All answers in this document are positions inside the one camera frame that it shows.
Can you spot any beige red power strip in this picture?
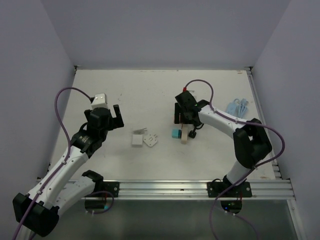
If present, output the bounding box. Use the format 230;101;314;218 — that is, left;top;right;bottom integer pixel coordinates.
180;124;189;144

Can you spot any white USB charger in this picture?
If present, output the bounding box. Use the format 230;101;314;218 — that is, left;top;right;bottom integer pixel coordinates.
131;134;144;148

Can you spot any white folding-prong adapter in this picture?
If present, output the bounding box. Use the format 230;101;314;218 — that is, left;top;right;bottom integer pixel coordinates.
143;134;158;148

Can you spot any light blue power strip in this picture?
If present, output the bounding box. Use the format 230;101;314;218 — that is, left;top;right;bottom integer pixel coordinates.
225;98;249;119

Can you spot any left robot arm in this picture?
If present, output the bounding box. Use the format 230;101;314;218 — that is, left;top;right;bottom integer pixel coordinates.
12;104;124;240

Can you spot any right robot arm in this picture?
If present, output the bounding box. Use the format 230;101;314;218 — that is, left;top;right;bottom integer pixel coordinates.
174;90;272;197

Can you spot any teal plug adapter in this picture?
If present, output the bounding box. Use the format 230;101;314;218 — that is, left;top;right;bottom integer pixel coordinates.
171;128;182;139

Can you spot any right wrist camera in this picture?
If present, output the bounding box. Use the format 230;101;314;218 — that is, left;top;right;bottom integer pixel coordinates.
182;87;196;95

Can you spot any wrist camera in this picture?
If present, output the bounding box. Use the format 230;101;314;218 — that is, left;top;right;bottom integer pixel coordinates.
182;87;196;95
90;93;109;110

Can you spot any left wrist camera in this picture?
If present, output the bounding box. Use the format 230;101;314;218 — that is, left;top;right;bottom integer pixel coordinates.
90;93;109;110

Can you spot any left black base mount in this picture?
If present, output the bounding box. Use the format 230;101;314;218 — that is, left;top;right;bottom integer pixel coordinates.
87;181;120;198

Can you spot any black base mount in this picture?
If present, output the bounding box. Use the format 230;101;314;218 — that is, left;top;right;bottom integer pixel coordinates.
206;178;253;198
87;181;120;198

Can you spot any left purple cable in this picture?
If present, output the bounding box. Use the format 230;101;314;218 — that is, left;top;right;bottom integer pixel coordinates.
13;87;96;240

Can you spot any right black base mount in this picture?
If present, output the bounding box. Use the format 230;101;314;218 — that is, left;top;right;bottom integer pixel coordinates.
206;178;253;198

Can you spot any aluminium mounting rail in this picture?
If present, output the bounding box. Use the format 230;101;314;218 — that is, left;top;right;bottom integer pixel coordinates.
31;177;297;201

